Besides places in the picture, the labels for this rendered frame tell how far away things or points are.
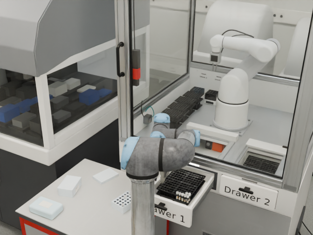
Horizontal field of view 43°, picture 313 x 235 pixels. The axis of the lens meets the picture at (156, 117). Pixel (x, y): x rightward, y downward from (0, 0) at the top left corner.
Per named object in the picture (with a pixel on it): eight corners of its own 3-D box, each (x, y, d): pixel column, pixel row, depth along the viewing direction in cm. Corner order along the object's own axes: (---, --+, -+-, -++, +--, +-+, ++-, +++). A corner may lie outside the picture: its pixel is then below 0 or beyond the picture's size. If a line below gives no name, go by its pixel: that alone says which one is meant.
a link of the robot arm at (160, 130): (173, 135, 168) (176, 123, 178) (147, 134, 170) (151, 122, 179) (173, 151, 172) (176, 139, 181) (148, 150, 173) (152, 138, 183)
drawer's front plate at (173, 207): (189, 228, 185) (191, 209, 180) (136, 208, 197) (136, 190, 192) (191, 225, 186) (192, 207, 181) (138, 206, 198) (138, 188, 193)
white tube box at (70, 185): (72, 198, 213) (72, 190, 211) (57, 195, 215) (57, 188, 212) (82, 184, 224) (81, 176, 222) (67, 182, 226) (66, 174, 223)
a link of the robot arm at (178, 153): (196, 142, 128) (200, 124, 177) (162, 141, 130) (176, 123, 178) (194, 177, 130) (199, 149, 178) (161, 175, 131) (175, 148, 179)
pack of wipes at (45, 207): (64, 210, 204) (63, 203, 202) (52, 221, 196) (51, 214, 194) (41, 201, 210) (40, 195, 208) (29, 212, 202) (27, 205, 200)
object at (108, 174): (101, 184, 224) (101, 182, 223) (92, 178, 230) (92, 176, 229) (119, 176, 232) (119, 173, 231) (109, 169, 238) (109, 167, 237)
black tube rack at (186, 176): (187, 209, 194) (188, 198, 191) (156, 198, 201) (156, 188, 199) (204, 185, 211) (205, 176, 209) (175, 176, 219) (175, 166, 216)
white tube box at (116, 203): (123, 214, 202) (122, 208, 200) (111, 207, 207) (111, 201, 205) (139, 202, 210) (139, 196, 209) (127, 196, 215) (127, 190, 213)
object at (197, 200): (188, 222, 186) (189, 211, 183) (141, 204, 197) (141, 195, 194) (218, 179, 218) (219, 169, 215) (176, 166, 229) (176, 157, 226)
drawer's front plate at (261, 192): (274, 210, 197) (277, 192, 192) (219, 193, 209) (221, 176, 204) (275, 208, 198) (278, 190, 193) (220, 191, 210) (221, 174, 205)
